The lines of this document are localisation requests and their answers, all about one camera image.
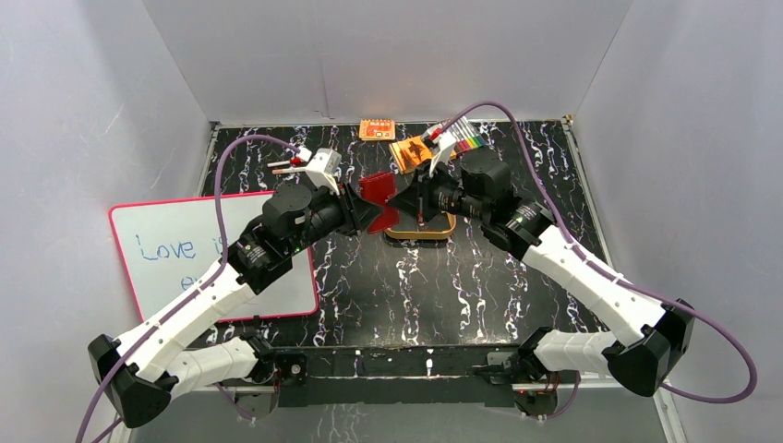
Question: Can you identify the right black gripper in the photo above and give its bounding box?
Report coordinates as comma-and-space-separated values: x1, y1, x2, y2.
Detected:
387, 159, 488, 225

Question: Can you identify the red card holder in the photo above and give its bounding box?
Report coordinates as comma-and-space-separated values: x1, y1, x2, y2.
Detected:
359, 172, 400, 234

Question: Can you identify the yellow oval tray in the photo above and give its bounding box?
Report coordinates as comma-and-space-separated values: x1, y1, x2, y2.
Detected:
384, 212, 457, 241

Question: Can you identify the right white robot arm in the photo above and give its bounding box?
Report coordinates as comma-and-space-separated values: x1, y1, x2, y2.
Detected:
387, 150, 694, 397

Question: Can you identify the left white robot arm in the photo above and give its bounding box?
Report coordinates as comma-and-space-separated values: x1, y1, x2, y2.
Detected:
88, 184, 383, 428

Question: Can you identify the small orange card box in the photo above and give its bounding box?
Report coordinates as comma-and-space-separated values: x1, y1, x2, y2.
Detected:
359, 119, 396, 141

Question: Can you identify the orange book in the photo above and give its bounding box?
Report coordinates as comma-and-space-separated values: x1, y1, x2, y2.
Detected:
390, 136, 456, 174

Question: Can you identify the orange white marker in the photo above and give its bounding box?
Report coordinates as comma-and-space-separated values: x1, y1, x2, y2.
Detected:
272, 167, 302, 175

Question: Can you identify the coloured marker set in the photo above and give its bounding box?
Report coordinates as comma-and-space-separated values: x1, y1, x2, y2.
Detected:
449, 116, 488, 156

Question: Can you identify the pink framed whiteboard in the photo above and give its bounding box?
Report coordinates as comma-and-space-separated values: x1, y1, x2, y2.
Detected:
109, 198, 319, 321

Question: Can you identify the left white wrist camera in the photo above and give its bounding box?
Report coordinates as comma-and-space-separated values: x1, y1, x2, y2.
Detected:
301, 149, 342, 195

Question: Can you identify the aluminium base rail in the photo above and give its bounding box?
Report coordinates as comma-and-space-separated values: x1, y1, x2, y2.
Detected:
121, 345, 674, 423

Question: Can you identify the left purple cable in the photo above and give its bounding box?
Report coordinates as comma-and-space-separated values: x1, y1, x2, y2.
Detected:
74, 134, 304, 443

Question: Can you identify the purple cable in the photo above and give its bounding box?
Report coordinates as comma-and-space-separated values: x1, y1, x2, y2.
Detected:
440, 101, 758, 420
74, 134, 304, 443

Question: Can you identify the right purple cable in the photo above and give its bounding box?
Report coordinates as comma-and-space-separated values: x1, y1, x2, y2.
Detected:
440, 101, 758, 420

